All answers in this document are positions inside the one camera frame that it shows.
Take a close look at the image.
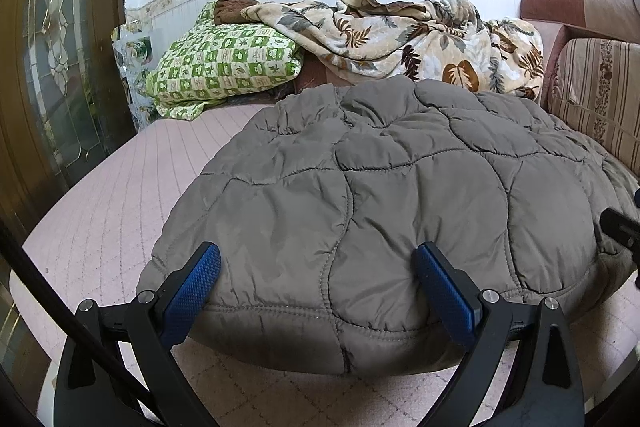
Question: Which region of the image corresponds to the olive quilted puffer jacket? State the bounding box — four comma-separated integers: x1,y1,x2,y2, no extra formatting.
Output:
136,76,640,377

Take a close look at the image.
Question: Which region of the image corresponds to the leaf print fleece blanket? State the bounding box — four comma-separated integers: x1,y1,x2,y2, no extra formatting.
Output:
241,0,546,100

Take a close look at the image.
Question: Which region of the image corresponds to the green checkered quilt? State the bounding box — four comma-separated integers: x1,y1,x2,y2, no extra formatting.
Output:
145,2,305,120

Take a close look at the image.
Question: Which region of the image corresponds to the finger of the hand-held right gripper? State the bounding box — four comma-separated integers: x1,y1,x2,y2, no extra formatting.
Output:
599,189,640,290

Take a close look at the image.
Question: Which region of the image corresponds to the black cable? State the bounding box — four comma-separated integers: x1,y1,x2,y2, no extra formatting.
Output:
0,217,166,427

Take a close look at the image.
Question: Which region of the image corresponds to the brown cloth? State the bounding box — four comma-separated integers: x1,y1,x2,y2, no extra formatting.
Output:
214,0,261,25

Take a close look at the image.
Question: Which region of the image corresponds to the floral printed bag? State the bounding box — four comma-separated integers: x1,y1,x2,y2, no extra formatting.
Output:
112,7,156,132

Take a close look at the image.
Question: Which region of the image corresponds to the pink quilted sofa cover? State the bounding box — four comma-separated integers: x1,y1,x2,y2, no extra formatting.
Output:
10,104,640,427

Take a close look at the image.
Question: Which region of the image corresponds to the striped floral sofa cushion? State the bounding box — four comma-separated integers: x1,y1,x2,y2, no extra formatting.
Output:
547,38,640,180

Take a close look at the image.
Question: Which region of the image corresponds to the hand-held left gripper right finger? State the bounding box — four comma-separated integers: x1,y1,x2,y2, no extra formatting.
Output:
411,242,586,427

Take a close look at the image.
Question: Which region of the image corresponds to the wooden stained glass door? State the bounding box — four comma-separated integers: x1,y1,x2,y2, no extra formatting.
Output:
0,0,136,358

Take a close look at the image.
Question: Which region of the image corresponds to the pink red sofa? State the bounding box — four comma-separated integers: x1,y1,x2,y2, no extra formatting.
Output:
295,0,640,108

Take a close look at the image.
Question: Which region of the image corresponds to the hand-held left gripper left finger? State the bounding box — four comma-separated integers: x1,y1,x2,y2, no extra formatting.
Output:
52,241,222,427

